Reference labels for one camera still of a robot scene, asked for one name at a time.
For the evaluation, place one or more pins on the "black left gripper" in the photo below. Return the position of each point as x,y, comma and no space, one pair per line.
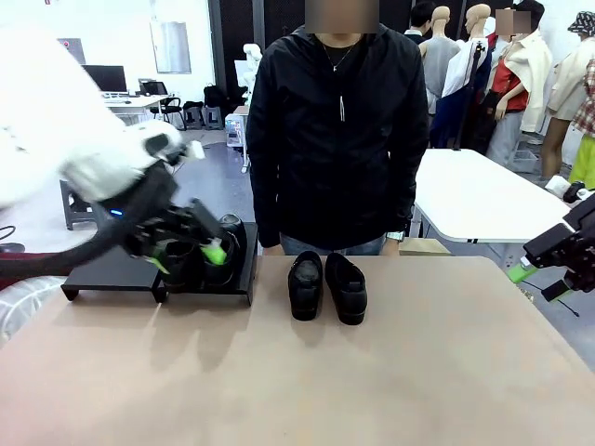
149,195

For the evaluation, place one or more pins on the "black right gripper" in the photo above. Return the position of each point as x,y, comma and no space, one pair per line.
585,232

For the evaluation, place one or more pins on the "person left forearm black sleeve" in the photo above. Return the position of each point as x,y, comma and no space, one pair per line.
400,195

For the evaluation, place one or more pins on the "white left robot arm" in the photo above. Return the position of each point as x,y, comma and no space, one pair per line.
70,116

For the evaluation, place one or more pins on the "person right forearm black sleeve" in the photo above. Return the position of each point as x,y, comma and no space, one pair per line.
265,204

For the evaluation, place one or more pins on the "person right hand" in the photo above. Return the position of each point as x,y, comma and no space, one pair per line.
273,251

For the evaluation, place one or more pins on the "person left hand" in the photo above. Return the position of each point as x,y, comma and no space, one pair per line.
392,247

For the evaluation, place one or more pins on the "black shoe box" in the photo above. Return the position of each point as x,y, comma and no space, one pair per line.
249,260

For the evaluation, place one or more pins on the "mannequin plaid shirt neon trousers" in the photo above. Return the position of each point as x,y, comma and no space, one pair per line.
585,162

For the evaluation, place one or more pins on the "grey plastic crate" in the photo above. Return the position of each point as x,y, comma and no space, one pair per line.
523,162

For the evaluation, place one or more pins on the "grey plastic stool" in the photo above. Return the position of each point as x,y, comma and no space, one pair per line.
214,118
70,209
193,118

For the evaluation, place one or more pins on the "clear storage box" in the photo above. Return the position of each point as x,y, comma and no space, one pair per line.
232,132

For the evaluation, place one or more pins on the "white table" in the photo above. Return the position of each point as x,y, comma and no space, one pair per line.
465,186

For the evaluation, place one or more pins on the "white office desk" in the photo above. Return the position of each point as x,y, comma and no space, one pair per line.
139,100

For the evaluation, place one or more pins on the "brown cardboard box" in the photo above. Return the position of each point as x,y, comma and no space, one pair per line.
423,246

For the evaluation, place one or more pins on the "black backpack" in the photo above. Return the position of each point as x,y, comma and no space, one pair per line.
214,95

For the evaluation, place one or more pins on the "black office chair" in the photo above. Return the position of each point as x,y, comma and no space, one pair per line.
155,88

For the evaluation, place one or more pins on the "dark red fabric item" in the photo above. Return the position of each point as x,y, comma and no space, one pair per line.
14,256

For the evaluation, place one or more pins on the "white plastic sheet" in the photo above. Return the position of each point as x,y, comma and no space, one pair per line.
23,306

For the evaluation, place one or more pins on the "person in black jacket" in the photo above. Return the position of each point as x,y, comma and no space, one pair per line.
334,162

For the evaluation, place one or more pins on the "silver wristwatch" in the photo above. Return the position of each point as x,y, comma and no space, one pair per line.
395,236

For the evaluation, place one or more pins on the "black computer monitor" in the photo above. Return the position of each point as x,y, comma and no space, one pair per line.
104,78

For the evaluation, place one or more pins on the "mannequin cream jacket bucket hat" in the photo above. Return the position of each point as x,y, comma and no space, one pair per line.
569,79

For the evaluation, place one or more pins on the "mannequin red top cream jacket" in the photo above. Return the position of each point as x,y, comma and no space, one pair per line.
509,83

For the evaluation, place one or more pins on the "black tripod pole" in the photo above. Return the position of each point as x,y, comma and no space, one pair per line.
470,93

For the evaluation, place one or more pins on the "grey panel with red button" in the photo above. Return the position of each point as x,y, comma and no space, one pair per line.
74,48

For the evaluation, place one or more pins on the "mannequin with white garment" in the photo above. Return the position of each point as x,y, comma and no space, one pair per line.
458,76

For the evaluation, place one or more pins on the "mannequin in grey tank top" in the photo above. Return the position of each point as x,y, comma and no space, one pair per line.
439,56

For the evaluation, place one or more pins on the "background person dark hair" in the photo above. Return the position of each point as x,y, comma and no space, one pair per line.
422,14

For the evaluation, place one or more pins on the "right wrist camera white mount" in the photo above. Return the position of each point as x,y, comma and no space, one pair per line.
555,185

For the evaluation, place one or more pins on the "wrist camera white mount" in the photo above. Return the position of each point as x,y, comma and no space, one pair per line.
555,185
195,149

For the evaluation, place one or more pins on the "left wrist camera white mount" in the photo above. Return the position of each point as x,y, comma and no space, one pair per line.
195,149

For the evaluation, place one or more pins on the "grey wall cabinet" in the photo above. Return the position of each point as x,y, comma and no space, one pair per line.
171,46

